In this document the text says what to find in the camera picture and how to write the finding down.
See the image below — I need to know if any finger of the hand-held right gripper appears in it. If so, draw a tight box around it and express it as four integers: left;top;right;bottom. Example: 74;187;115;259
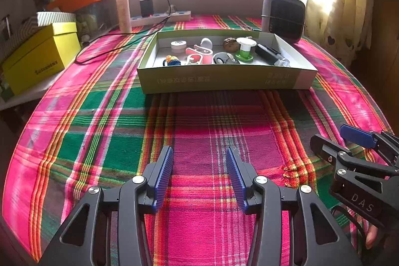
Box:
309;134;399;181
340;124;399;165

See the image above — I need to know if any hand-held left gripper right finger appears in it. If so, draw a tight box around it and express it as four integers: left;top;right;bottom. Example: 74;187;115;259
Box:
226;147;364;266

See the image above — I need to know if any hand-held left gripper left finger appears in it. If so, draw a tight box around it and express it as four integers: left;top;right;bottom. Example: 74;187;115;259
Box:
37;146;174;266

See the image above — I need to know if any green cardboard box tray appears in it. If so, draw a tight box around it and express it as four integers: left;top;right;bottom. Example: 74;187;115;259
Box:
137;29;318;94

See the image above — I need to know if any black rectangular device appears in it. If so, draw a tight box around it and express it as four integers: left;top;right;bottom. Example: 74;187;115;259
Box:
255;44;290;68

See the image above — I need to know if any small blue orange toy figure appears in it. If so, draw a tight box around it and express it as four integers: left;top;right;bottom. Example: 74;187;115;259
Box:
162;55;181;67

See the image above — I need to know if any black disc with three buttons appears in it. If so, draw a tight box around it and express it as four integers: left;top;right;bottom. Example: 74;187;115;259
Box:
213;52;239;65

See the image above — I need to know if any green cup white lid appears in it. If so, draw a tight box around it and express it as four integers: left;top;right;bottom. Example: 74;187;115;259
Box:
235;37;258;61

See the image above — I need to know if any person's right hand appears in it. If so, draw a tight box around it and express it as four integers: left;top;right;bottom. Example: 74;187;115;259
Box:
364;222;381;250

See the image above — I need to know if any pink green plaid tablecloth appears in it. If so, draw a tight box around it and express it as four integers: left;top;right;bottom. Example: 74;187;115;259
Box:
1;14;396;266

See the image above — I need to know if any cream patterned curtain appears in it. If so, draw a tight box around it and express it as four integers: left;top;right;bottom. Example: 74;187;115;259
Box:
304;0;384;67

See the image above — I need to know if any grey space heater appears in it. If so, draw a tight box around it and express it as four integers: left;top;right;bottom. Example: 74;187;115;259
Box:
260;0;306;45

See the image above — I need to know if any white power strip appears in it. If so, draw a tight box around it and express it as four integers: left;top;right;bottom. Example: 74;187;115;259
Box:
130;10;191;26

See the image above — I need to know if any black charger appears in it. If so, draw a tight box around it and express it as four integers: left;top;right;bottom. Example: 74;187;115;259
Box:
139;0;154;18

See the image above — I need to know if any beige cosmetic tube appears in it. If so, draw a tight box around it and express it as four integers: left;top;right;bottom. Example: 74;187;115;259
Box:
115;0;132;34

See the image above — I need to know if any yellow cardboard box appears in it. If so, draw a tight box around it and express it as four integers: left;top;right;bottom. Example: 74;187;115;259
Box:
2;22;82;96

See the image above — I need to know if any green striped box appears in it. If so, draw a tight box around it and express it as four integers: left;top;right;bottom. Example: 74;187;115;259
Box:
36;12;77;26

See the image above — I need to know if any chevron patterned box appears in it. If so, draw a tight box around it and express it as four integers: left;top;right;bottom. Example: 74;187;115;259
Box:
2;16;39;51

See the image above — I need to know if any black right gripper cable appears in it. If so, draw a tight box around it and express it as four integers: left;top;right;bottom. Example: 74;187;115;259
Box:
330;205;371;242

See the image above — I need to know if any black charger cable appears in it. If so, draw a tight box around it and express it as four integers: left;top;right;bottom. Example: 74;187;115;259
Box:
75;0;171;65

